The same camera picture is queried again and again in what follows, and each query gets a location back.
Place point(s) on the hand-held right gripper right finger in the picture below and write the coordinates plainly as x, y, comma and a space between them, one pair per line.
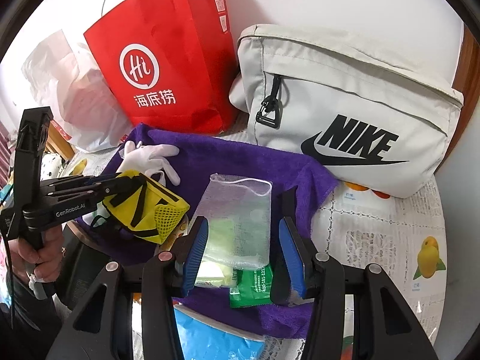
290, 258

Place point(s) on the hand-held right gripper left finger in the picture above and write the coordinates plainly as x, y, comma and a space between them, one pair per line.
197, 255

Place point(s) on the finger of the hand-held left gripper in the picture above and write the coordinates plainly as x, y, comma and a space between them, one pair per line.
108, 187
80, 180

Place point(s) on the light green tissue pack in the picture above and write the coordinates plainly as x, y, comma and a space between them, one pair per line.
213, 275

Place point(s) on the yellow mesh pouch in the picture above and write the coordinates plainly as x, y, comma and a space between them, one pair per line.
150, 210

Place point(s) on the green wet wipe packet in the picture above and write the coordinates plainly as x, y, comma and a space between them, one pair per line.
249, 287

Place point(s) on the white mesh pouch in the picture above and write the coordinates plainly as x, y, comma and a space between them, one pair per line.
240, 210

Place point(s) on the blue tissue pack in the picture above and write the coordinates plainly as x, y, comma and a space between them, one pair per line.
213, 337

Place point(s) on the person's left forearm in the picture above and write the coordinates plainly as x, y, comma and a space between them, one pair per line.
26, 315

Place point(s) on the person's left hand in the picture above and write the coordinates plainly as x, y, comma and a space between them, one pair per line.
52, 247

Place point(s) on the white polka dot cloth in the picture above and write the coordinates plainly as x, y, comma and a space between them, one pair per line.
50, 167

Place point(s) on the wooden headboard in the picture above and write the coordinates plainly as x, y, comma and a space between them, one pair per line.
62, 142

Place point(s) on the dark tin box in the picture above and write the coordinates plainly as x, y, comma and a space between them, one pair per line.
86, 258

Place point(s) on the white plastic shopping bag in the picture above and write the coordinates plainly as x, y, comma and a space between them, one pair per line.
82, 108

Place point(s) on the purple towel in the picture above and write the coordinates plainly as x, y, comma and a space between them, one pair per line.
243, 157

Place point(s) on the red paper bag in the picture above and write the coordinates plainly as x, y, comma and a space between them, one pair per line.
168, 45

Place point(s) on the grey sling bag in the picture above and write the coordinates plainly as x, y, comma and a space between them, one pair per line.
337, 90

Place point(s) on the brown wooden door frame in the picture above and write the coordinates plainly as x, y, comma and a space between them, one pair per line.
467, 63

